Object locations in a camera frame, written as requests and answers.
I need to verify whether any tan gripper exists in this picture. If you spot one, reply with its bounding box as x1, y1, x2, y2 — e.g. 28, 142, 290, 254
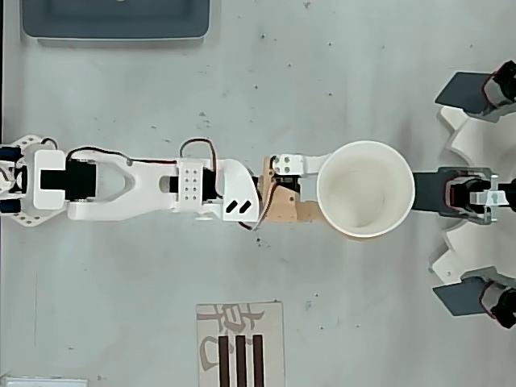
257, 152, 381, 243

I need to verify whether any grey plastic tray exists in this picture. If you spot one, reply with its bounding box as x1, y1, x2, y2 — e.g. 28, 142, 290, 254
19, 0, 212, 42

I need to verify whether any grey dispenser paddle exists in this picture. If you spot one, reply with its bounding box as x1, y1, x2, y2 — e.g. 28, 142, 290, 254
434, 71, 492, 117
411, 170, 449, 215
431, 277, 491, 318

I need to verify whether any red black elbow cable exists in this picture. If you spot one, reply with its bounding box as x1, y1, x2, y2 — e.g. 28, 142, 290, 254
178, 138, 222, 201

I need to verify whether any white flat box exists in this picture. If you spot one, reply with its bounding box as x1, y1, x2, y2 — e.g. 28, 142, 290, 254
4, 377, 89, 387

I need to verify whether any red black gripper cable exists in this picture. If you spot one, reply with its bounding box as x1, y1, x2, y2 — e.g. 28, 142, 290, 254
236, 177, 280, 233

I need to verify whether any printed paper mat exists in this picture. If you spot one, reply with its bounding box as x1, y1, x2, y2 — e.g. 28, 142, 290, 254
195, 299, 285, 387

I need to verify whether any white round dispenser base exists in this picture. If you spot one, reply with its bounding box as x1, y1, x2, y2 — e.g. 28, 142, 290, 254
428, 105, 516, 284

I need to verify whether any black paper cup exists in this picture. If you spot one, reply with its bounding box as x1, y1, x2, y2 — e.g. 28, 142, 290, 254
315, 139, 417, 242

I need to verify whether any grey red motor unit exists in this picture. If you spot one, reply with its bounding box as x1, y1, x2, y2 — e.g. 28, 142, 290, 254
437, 165, 516, 225
481, 60, 516, 123
460, 266, 516, 331

